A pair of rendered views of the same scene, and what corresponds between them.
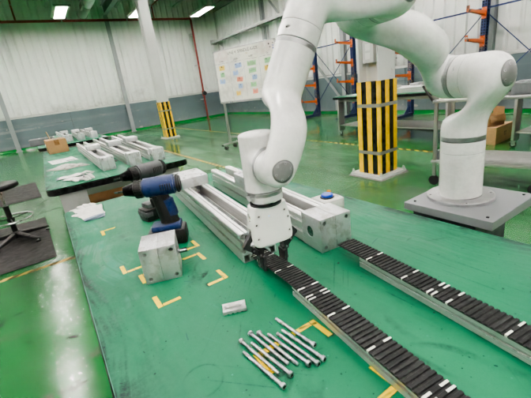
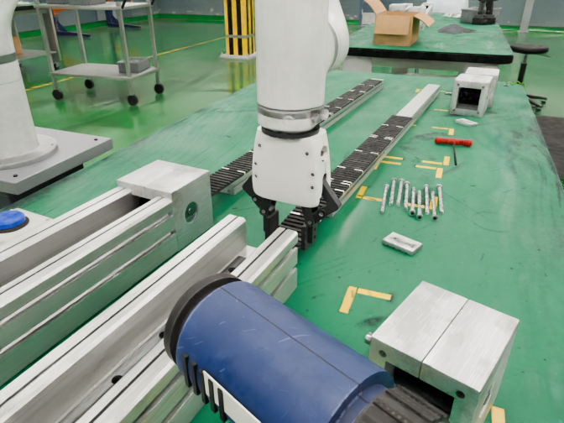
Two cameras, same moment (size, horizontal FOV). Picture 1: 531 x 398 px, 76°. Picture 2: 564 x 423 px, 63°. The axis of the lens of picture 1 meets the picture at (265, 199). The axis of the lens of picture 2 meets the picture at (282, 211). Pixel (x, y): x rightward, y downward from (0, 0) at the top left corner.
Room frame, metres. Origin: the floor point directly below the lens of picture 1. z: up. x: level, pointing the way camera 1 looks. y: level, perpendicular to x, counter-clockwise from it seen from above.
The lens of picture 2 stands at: (1.11, 0.44, 1.14)
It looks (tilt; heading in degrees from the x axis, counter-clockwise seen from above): 28 degrees down; 232
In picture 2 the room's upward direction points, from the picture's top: straight up
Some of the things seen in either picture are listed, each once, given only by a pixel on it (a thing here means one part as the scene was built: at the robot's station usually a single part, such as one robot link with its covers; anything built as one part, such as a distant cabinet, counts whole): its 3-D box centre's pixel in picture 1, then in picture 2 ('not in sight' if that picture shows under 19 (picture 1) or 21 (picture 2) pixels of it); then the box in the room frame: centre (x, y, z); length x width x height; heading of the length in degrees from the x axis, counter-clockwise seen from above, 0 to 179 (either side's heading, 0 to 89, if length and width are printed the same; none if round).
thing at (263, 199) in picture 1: (263, 194); (292, 114); (0.75, 0.00, 0.98); 0.09 x 0.08 x 0.03; 115
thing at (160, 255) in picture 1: (166, 254); (425, 362); (0.82, 0.28, 0.83); 0.11 x 0.10 x 0.10; 102
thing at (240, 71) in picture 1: (250, 99); not in sight; (6.86, 0.04, 0.97); 1.51 x 0.50 x 1.95; 51
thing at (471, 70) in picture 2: not in sight; (475, 86); (-0.24, -0.31, 0.83); 0.11 x 0.10 x 0.10; 116
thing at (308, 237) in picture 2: (257, 258); (315, 227); (0.73, 0.04, 0.83); 0.03 x 0.03 x 0.07; 25
